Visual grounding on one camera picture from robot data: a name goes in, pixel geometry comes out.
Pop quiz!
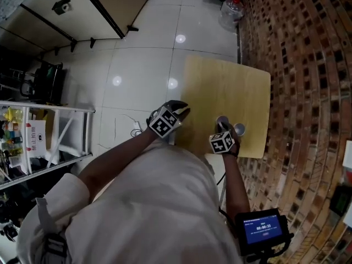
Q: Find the black device blue screen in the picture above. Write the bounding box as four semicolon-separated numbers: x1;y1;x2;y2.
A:
234;208;294;261

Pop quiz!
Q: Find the small black birdhouse box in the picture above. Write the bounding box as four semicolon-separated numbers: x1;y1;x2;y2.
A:
51;0;73;16

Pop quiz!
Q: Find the cream partition panel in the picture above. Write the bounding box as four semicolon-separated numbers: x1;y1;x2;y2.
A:
20;0;124;49
0;4;78;54

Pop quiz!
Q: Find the person's right forearm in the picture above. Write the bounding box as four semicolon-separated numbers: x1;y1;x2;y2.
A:
221;154;251;217

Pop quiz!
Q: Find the person's white shirt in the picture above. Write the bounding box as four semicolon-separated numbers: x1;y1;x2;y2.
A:
16;141;243;264

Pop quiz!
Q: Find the white chest strap black buckle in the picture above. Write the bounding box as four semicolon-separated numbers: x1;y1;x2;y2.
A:
35;197;68;264

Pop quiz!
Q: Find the white wall switch box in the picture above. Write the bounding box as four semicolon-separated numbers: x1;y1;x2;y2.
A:
342;140;352;169

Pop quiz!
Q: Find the clear water jug red cap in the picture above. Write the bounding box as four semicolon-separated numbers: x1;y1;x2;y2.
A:
218;0;245;31

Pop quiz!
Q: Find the person's right hand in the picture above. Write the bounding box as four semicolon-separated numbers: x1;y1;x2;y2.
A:
228;126;241;158

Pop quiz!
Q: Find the white metal shelf rack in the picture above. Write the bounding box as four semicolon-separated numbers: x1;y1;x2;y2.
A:
0;100;96;191

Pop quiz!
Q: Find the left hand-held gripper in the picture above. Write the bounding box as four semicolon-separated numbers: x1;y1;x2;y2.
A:
147;100;191;139

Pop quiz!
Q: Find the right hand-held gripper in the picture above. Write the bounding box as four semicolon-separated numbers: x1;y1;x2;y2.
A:
209;121;235;156

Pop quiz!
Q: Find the pile of colourful small items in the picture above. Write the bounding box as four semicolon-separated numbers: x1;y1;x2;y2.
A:
0;106;24;152

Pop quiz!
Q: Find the person's left forearm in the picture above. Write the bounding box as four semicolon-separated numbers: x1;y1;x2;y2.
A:
78;128;159;203

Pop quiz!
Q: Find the white sign red print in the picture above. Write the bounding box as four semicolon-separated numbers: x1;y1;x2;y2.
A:
26;119;47;158

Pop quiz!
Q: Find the black wall display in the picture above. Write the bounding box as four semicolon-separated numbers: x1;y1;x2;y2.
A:
329;185;352;217

